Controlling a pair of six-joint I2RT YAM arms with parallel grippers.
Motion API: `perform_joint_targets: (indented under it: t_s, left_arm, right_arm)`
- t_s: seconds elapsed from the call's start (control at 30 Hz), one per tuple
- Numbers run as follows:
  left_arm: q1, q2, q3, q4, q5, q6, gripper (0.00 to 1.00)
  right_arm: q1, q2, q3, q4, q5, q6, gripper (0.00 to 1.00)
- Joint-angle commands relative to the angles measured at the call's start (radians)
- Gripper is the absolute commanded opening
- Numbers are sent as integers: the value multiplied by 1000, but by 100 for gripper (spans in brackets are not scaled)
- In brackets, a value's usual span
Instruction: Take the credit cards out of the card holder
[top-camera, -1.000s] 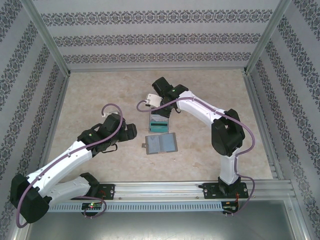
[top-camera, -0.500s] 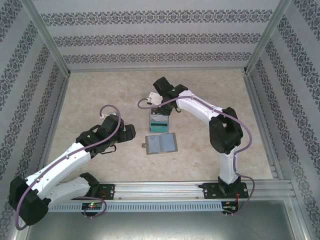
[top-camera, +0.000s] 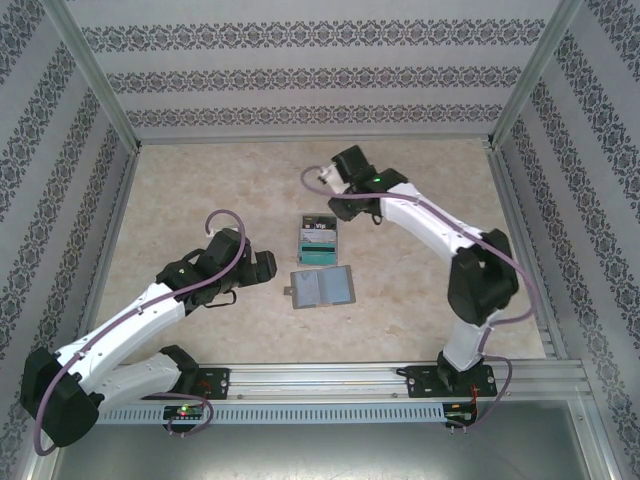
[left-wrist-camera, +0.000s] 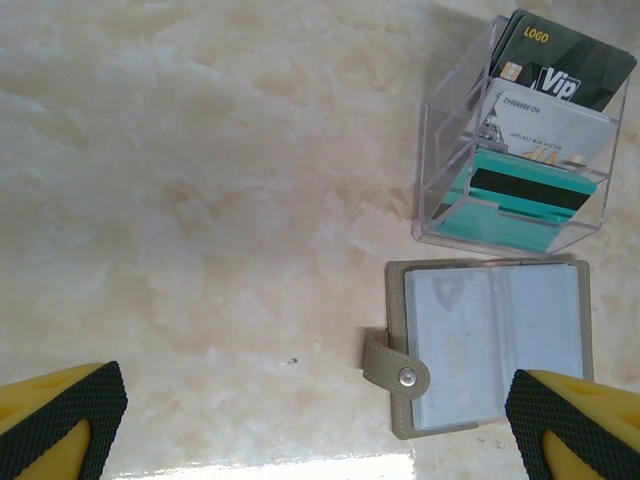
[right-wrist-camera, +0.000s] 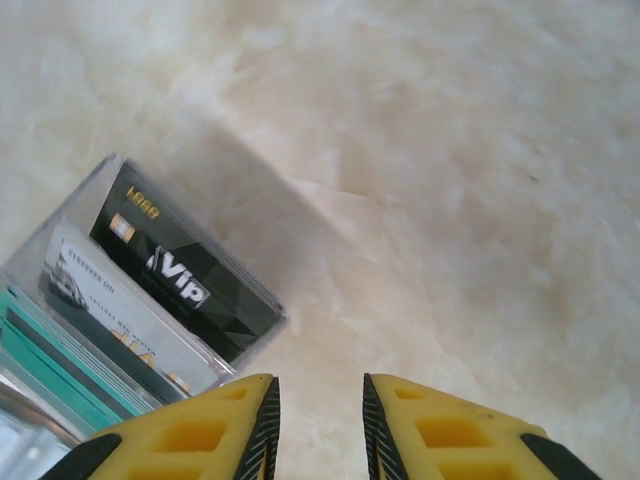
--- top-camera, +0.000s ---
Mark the clear plastic card box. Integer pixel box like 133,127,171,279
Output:
297,213,344,268

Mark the taupe leather card holder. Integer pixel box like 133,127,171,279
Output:
281,265,358,310

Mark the white and black printed card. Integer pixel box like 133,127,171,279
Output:
300,223,339,247

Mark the teal card with black stripe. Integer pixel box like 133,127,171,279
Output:
299,244,338,266

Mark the left controller board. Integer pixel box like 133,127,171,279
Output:
163,405,207,421

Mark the grey metal sheet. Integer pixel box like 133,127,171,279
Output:
49,424,601,480

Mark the thin black left gripper cable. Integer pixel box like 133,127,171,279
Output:
202,291,237,309

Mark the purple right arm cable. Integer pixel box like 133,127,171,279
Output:
299,164,537,436

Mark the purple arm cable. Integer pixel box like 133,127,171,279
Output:
33,208,250,457
299,164,537,436

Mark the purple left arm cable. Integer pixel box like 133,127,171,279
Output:
33,208,250,457

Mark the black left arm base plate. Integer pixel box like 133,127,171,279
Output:
169,367,232,401

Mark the aluminium side floor rail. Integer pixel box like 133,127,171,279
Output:
67,144,141,366
487,147,566,359

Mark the aluminium mounting rail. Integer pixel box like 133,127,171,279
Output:
94,362,586,401

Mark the slotted grey cable duct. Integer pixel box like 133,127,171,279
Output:
94,403,446,425

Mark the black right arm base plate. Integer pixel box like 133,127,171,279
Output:
397,364,500,400

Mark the aluminium frame post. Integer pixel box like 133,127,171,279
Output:
42,0,144,151
487,0,586,151

